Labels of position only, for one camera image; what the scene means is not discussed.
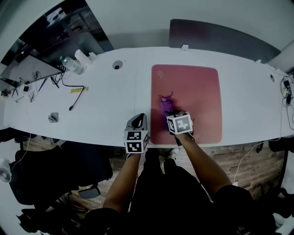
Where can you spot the crumpled grey tissue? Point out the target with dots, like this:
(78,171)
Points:
(54,117)

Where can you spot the person's black shirt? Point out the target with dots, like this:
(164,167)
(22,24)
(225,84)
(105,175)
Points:
(172,206)

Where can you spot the white paper roll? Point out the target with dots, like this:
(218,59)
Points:
(82,57)

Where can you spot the black monitor stand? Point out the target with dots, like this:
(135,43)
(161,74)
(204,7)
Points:
(49,81)

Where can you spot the person's white shoe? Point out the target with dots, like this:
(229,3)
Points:
(172,153)

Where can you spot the white charger block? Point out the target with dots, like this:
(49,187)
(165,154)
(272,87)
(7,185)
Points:
(235,183)

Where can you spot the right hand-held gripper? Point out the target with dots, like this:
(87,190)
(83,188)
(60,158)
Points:
(180,124)

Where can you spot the black monitor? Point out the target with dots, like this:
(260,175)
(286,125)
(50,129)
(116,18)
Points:
(29,68)

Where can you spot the clear bottle green cap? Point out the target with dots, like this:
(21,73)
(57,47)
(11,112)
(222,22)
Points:
(73,65)

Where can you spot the purple cloth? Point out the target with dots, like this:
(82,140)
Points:
(165,104)

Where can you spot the pink rectangular mat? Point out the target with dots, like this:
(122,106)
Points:
(202,91)

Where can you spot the white divider bracket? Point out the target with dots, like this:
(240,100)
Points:
(92,55)
(184,47)
(257,61)

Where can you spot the person's black trousers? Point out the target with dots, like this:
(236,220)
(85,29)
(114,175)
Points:
(152,160)

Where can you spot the small black tripod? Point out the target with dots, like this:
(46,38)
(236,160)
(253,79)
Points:
(9,91)

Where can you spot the grey desk divider panel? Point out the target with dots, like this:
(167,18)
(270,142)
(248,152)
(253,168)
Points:
(282,57)
(225,39)
(87,43)

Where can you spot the black power adapter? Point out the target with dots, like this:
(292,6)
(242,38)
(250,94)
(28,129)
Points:
(286,83)
(25,88)
(288,99)

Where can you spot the person's left forearm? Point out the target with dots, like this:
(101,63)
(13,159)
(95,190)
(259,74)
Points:
(121,181)

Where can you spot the white desk fan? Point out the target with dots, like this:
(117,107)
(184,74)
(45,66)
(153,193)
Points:
(4,171)

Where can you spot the yellow label strip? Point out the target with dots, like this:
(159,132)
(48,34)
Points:
(78,90)

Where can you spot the black pen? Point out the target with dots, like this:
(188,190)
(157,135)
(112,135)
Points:
(19,99)

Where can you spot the person's right forearm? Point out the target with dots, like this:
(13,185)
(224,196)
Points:
(204,163)

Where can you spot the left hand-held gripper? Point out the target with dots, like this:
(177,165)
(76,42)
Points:
(133,138)

